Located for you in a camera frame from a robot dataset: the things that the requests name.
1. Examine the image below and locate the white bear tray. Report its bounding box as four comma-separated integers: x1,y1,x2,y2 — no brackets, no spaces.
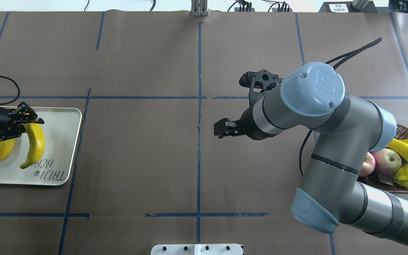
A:
0,107,82,186

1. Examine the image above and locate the yellow banana short end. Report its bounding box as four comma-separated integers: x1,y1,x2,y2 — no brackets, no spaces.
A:
0,139,16,161

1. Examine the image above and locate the red apple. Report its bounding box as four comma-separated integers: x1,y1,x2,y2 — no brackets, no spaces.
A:
358,152,376,177

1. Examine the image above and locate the black box with label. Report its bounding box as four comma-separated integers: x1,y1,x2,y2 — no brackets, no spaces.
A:
318,0,378,13

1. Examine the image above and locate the black power strip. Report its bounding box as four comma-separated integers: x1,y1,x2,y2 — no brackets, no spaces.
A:
268,1,291,12
227,0,255,12

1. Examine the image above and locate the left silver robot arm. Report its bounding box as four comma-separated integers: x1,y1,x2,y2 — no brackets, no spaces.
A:
0,102,44,141

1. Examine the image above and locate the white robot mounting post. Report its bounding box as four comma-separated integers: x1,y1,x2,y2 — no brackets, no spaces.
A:
151,243,244,255

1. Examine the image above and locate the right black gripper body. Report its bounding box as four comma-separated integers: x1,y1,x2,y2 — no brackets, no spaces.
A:
238,106,285,140

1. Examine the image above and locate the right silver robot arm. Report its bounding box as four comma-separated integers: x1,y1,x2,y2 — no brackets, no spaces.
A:
214,62,408,246

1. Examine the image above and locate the aluminium frame post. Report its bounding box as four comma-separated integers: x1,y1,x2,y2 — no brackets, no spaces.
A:
191,0,209,17

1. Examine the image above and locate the yellow star fruit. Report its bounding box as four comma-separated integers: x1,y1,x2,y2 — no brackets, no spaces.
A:
392,163,408,188

